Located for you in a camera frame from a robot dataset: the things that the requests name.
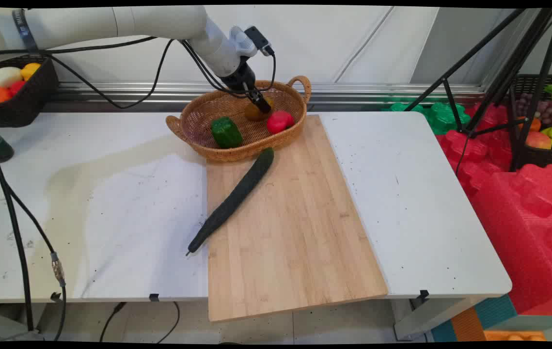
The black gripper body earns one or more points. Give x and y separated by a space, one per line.
239 77

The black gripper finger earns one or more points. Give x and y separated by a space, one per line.
264 104
258 99

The dark green cucumber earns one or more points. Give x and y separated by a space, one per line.
237 196

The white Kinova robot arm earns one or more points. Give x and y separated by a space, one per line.
111 22

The yellow-brown mango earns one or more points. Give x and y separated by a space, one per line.
252 114

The red apple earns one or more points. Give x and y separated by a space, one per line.
279 121

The green bell pepper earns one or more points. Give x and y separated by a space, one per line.
226 132

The bamboo cutting board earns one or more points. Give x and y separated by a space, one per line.
295 228

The green foam mat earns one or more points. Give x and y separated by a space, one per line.
443 116

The yellow fruit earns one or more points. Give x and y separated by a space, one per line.
31 70

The black woven fruit basket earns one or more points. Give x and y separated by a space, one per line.
28 102

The black table edge clip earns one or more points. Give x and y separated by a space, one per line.
154 297
55 296
423 293

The small red fruit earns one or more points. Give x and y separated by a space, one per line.
16 87

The cream white vegetable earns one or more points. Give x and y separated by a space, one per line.
2 76

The black tripod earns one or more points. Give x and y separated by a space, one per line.
513 72

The white table leg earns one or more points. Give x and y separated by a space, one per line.
426 320

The small orange fruit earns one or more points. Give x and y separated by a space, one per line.
533 124

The pink orange peach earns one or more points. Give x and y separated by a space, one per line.
537 140

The red foam mats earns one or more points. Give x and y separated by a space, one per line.
523 218

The purple grapes bunch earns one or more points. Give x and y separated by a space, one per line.
549 109

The orange tray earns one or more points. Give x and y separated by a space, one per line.
515 336

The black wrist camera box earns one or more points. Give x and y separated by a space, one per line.
258 39

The aluminium wall rail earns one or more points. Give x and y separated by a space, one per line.
377 91

